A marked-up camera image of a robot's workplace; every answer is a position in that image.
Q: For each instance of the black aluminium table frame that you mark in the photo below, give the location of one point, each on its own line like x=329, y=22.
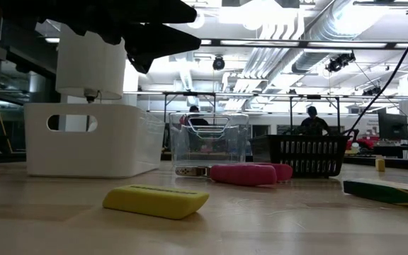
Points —
x=402, y=163

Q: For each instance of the silver ventilation duct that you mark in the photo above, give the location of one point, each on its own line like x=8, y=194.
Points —
x=310, y=58

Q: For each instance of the black slotted plastic basket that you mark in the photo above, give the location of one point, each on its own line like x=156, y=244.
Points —
x=260, y=152

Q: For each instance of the clear plastic bin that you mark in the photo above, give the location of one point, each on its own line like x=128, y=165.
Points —
x=207, y=156

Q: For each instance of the black ceiling dome camera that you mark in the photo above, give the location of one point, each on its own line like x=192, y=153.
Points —
x=219, y=63

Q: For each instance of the Crayola crayon box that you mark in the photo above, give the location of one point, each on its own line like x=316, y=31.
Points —
x=384, y=193

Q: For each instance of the black computer monitor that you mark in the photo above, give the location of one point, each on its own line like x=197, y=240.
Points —
x=393, y=127

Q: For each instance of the black metal rig frame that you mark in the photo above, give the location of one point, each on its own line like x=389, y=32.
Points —
x=190, y=93
x=314, y=96

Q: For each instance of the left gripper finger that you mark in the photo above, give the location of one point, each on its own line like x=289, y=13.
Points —
x=151, y=42
x=158, y=12

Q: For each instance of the long ceiling light bar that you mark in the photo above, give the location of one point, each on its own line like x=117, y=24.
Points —
x=303, y=44

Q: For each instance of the white cylindrical table lamp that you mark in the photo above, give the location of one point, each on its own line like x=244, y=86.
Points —
x=90, y=71

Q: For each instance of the black ceiling spotlight cluster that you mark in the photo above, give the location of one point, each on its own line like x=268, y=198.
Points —
x=372, y=91
x=338, y=63

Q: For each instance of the person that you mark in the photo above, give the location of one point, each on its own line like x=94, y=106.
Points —
x=314, y=124
x=195, y=118

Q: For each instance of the white plastic bin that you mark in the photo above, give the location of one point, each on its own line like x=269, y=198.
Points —
x=94, y=152

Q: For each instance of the red object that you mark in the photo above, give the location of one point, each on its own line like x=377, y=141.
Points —
x=367, y=142

